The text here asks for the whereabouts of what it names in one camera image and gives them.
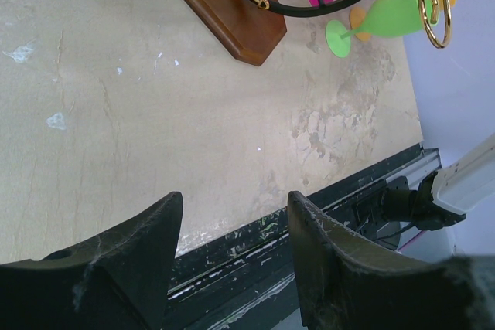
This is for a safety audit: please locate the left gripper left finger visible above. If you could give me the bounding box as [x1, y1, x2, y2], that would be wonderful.
[1, 192, 183, 329]

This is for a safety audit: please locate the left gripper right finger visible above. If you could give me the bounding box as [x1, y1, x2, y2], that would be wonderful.
[287, 191, 494, 329]

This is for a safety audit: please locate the green wine glass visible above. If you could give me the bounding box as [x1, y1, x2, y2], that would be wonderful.
[326, 0, 440, 58]

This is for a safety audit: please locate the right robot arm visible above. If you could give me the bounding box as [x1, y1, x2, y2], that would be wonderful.
[381, 136, 494, 231]

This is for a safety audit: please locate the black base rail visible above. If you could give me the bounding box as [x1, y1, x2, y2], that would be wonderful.
[162, 143, 442, 330]

